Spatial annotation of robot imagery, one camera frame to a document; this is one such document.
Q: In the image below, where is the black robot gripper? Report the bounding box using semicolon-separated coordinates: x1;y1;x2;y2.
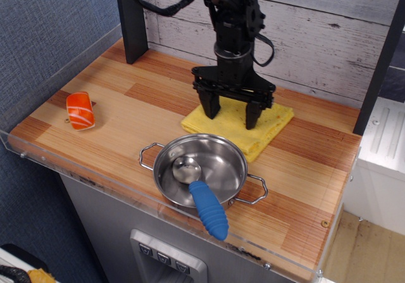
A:
192;45;275;130

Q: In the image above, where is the yellow towel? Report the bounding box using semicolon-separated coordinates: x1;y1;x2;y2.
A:
181;97;294;163

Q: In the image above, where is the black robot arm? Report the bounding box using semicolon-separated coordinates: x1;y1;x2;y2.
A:
192;0;276;130

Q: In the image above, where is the stainless steel pot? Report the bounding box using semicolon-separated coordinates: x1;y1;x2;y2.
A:
139;134;268;214

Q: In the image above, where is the orange salmon sushi toy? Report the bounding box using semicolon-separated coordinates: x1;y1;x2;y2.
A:
66;91;96;131

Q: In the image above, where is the silver button control panel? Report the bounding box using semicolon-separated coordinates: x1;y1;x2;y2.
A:
130;229;208;282

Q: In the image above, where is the white ribbed appliance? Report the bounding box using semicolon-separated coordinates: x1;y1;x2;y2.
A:
343;97;404;234

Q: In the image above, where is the clear acrylic table guard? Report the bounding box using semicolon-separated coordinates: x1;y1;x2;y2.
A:
1;16;361;282

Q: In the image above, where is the yellow object bottom left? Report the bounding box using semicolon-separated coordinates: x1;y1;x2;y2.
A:
27;268;56;283

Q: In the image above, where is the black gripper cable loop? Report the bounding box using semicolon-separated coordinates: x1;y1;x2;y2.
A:
251;32;275;68

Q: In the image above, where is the blue handled metal spoon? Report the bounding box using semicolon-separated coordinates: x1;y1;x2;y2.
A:
172;156;229;241

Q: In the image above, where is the black left vertical post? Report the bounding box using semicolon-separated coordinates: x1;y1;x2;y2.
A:
117;0;149;64

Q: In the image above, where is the black vertical post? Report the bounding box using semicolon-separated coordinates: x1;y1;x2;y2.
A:
117;0;149;64
353;0;404;135

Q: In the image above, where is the black right vertical post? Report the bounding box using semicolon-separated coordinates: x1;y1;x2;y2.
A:
353;0;404;135

